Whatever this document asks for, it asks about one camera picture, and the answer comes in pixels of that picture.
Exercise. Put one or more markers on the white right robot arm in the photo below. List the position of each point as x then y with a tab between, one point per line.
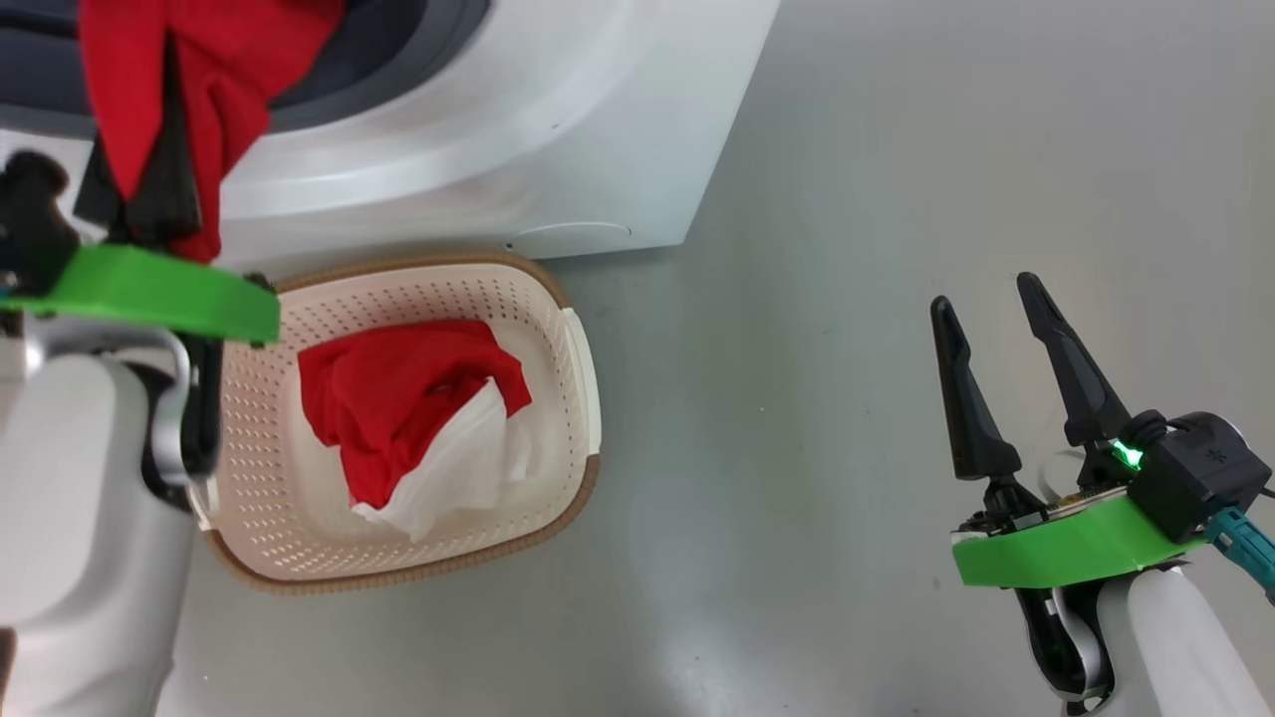
1175	647

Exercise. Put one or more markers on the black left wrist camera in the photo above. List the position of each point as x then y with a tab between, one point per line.
35	229

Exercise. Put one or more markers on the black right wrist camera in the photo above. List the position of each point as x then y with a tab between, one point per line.
1195	473

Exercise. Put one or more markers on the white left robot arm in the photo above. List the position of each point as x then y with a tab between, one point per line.
80	498

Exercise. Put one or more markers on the red and white garment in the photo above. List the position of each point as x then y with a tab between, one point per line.
398	398

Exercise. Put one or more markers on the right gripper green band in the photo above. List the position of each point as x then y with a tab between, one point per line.
1076	548

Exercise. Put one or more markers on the round white filter cover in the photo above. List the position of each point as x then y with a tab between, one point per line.
578	235

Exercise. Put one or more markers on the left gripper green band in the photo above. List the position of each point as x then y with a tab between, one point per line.
149	289

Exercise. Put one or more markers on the cream perforated basket brown rim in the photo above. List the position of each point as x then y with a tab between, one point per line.
269	518

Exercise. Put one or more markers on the white front-load washing machine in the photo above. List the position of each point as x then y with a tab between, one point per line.
558	119

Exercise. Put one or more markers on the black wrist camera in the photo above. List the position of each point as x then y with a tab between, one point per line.
35	229
1195	473

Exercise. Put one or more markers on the plain red garment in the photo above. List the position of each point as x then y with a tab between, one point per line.
229	80

